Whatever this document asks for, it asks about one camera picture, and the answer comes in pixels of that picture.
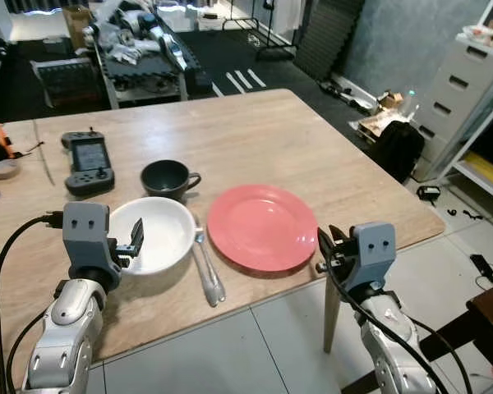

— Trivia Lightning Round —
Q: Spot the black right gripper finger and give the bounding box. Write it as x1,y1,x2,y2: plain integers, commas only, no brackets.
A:
316,228,339,268

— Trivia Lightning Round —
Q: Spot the white bowl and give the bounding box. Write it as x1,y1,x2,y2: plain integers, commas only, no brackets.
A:
107,197,197,277

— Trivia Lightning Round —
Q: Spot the pink plate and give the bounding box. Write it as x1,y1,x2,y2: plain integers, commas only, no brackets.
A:
207,185,319,273

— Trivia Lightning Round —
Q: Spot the light wooden table leg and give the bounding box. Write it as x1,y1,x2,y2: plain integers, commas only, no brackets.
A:
323,275,343,355

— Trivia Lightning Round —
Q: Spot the dark grey cup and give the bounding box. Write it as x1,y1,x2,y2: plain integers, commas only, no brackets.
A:
141,159,203,203

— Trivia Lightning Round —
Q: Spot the grey handheld controller with screen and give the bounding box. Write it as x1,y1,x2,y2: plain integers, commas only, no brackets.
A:
61,130,116,198

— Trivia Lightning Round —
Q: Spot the metal spoon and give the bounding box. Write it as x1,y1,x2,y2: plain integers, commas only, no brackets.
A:
194,228,227,305

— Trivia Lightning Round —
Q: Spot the black power adapter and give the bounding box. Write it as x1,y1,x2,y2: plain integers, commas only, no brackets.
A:
417,186,443,204
470,254,493,281

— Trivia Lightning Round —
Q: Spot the black backpack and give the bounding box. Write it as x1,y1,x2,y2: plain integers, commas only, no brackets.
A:
371,121,426,184

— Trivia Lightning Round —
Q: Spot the yellow box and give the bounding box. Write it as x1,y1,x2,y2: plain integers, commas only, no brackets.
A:
464,152,493,195

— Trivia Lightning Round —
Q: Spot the white metal shelf rack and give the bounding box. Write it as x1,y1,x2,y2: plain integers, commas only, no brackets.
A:
452,90,493,208

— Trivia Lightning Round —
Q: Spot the open cardboard box with clutter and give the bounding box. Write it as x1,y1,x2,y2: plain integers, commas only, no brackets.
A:
349,90,413,145

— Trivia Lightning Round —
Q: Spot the brown tape roll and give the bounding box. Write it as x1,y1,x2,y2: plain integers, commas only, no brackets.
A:
0,159,21,181

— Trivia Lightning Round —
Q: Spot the power strip on floor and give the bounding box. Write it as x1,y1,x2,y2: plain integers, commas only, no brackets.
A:
320,78,356,101

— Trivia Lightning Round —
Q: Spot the metal cart with clutter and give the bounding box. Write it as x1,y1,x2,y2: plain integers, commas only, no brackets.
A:
86,7,191,108

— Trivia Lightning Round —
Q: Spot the grey drawer cabinet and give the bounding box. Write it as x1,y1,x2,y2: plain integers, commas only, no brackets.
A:
415,37,493,182

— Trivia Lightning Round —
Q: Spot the black ribbed foam panel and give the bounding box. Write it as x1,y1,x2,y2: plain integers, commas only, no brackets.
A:
294,0,367,82

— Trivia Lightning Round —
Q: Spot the black clothes rack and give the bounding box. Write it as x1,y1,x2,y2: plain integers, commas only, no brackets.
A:
222,0,297,63

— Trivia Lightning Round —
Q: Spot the brown cardboard box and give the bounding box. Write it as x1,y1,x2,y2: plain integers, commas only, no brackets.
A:
62,4,96,50

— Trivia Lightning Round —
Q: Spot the clutter pile on cabinet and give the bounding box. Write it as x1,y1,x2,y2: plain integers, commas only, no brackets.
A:
458,25,493,53

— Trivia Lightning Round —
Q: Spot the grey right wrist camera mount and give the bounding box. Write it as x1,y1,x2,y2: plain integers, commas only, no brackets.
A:
345,222,397,298

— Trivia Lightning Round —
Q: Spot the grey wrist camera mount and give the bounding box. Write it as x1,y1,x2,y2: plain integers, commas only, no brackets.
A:
345,222,397,298
62,202,124,290

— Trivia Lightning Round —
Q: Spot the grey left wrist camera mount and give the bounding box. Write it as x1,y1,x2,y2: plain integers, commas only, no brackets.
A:
62,202,124,290

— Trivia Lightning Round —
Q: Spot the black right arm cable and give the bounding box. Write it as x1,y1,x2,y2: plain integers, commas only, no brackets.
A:
319,236,446,394

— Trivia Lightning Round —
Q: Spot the thin black cable tie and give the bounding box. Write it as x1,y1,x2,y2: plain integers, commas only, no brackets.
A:
33,119,57,186

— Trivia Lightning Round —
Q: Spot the black wire crate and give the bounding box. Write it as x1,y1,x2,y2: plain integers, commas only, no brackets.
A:
31,57,104,108

